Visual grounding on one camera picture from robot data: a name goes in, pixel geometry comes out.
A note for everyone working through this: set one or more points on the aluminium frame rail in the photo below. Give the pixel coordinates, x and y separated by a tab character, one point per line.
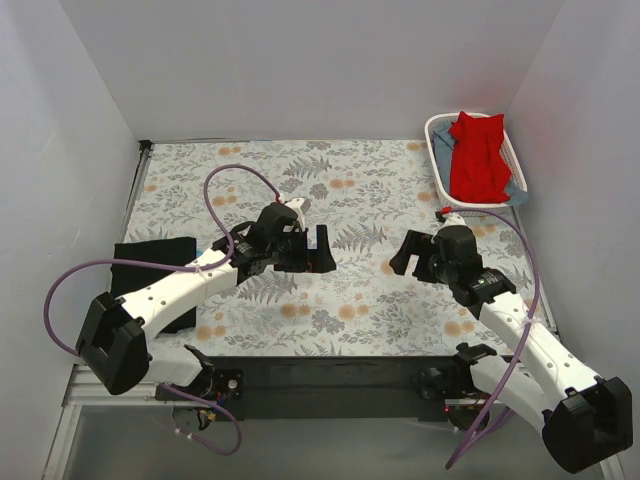
85	389

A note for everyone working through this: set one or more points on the white plastic basket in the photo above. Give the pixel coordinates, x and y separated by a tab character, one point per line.
517	183

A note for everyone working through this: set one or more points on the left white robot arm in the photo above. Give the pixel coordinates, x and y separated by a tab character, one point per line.
117	330

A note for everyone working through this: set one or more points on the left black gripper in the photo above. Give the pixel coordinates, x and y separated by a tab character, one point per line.
304	251

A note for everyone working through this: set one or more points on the folded black t shirt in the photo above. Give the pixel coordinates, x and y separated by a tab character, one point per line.
177	251

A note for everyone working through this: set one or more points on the grey-blue t shirt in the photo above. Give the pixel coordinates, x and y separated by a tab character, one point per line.
443	144

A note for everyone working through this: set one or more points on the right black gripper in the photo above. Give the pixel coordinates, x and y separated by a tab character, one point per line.
421	265

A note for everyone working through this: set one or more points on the red t shirt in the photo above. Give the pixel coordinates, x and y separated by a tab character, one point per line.
479	175

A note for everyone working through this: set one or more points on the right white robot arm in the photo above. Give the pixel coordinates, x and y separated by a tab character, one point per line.
582	417

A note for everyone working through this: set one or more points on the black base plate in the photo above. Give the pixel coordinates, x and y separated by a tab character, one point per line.
322	387

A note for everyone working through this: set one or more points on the floral table cloth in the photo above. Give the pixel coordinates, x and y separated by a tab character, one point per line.
367	193

